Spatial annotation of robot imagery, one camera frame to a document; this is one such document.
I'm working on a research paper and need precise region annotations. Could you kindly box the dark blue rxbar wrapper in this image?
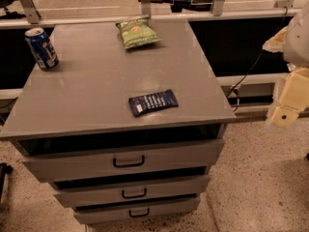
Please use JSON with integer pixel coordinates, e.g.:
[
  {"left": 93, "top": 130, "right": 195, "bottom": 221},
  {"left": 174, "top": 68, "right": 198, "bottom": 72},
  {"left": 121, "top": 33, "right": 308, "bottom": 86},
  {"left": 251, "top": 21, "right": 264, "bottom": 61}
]
[{"left": 128, "top": 89, "right": 179, "bottom": 117}]

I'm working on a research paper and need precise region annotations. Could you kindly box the top grey drawer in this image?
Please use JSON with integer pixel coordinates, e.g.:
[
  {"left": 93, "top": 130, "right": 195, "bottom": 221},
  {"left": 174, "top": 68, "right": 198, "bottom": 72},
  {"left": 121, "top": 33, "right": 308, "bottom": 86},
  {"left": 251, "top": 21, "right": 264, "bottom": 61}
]
[{"left": 22, "top": 139, "right": 224, "bottom": 182}]

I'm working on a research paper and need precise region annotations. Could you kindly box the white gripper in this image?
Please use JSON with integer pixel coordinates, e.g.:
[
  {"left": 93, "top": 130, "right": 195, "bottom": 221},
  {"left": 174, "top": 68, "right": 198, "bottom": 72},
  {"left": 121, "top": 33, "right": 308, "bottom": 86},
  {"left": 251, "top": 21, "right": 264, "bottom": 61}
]
[{"left": 263, "top": 1, "right": 309, "bottom": 128}]

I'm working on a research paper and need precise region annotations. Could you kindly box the black cable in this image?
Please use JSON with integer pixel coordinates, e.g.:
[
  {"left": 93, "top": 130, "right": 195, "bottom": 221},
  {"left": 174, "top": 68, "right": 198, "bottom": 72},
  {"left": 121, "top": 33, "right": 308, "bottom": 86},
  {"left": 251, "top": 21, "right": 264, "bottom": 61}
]
[{"left": 226, "top": 5, "right": 289, "bottom": 113}]

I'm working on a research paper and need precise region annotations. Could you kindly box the grey metal railing frame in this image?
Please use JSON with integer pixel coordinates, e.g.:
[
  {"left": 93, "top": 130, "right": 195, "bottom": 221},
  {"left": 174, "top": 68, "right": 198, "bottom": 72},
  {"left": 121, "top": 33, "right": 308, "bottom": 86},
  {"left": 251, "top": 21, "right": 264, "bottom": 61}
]
[{"left": 0, "top": 0, "right": 309, "bottom": 124}]

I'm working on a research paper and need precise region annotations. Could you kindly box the black object at left edge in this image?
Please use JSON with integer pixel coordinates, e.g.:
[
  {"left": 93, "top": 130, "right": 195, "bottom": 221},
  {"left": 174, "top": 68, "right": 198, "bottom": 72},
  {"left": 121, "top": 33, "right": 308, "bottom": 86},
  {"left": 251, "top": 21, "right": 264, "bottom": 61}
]
[{"left": 0, "top": 162, "right": 13, "bottom": 201}]

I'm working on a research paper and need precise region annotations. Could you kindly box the black drawer handle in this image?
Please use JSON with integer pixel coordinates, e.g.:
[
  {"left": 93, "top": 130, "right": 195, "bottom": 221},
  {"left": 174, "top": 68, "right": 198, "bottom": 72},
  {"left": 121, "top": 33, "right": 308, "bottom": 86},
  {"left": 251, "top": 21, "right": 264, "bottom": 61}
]
[
  {"left": 128, "top": 208, "right": 150, "bottom": 218},
  {"left": 112, "top": 156, "right": 145, "bottom": 168},
  {"left": 122, "top": 188, "right": 147, "bottom": 199}
]

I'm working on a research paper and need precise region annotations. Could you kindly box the bottom grey drawer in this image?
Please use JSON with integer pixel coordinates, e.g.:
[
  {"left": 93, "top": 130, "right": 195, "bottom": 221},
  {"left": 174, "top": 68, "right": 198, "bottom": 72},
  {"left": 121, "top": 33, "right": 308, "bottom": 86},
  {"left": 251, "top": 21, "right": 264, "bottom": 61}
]
[{"left": 74, "top": 195, "right": 200, "bottom": 224}]

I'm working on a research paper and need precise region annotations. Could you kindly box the grey drawer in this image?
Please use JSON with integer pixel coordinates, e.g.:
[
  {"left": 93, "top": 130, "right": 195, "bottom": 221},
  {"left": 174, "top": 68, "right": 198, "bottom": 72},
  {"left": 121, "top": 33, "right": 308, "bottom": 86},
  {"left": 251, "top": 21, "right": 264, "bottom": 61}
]
[
  {"left": 74, "top": 195, "right": 200, "bottom": 224},
  {"left": 22, "top": 139, "right": 224, "bottom": 182},
  {"left": 54, "top": 175, "right": 210, "bottom": 208}
]

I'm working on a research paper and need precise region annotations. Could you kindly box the black middle drawer handle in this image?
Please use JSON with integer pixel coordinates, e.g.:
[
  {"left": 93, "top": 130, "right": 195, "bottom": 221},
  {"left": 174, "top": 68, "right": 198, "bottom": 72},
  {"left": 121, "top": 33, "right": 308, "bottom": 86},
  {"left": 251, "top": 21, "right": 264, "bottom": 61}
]
[{"left": 122, "top": 188, "right": 147, "bottom": 199}]

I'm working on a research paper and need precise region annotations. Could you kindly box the middle grey drawer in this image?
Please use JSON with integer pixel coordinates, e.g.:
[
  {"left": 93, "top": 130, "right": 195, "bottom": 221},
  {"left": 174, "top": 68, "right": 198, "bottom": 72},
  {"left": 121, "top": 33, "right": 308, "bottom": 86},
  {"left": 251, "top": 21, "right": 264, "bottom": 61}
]
[{"left": 54, "top": 175, "right": 210, "bottom": 208}]

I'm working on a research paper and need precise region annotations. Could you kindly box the blue pepsi can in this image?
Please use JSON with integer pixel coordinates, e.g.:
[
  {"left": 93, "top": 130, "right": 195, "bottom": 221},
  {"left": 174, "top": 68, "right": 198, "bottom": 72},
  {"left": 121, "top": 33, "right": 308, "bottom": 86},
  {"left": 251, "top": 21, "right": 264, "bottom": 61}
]
[{"left": 25, "top": 27, "right": 59, "bottom": 71}]

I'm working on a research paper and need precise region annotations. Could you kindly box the green chip bag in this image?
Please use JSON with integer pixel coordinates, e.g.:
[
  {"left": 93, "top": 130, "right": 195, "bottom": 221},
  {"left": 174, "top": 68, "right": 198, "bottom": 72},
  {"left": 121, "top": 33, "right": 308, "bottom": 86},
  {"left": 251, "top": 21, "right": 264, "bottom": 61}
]
[{"left": 116, "top": 16, "right": 160, "bottom": 49}]

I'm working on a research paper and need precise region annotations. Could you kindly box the grey drawer cabinet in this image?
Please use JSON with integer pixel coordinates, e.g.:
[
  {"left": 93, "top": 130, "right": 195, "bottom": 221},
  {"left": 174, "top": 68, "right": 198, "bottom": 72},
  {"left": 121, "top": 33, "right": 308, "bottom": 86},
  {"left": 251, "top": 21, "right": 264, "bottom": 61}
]
[{"left": 1, "top": 20, "right": 234, "bottom": 213}]

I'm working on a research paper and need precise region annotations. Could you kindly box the black top drawer handle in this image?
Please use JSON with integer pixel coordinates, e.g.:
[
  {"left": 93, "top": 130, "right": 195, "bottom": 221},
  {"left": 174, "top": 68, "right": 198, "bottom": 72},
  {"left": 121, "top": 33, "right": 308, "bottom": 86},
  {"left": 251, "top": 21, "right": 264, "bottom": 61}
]
[{"left": 112, "top": 156, "right": 145, "bottom": 168}]

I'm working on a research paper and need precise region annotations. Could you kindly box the black bottom drawer handle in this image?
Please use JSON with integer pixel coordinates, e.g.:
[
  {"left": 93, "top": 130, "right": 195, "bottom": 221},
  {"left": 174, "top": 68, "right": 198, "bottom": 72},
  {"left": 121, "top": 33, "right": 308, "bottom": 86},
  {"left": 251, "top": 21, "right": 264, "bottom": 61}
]
[{"left": 128, "top": 208, "right": 150, "bottom": 218}]

